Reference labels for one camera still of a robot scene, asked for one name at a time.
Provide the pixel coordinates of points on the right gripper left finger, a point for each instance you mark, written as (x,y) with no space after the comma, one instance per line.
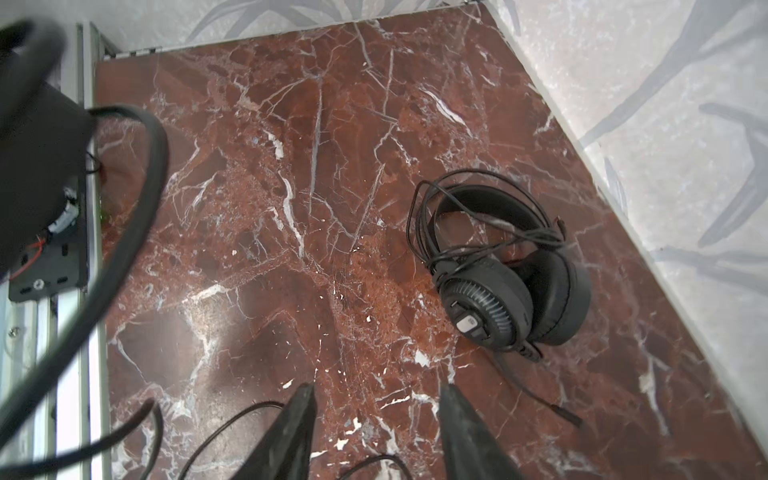
(284,451)

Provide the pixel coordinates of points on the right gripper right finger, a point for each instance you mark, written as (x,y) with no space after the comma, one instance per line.
(470,450)

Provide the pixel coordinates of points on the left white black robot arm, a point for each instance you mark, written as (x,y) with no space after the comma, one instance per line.
(43,146)

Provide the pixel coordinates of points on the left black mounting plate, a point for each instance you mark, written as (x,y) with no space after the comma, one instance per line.
(57,258)

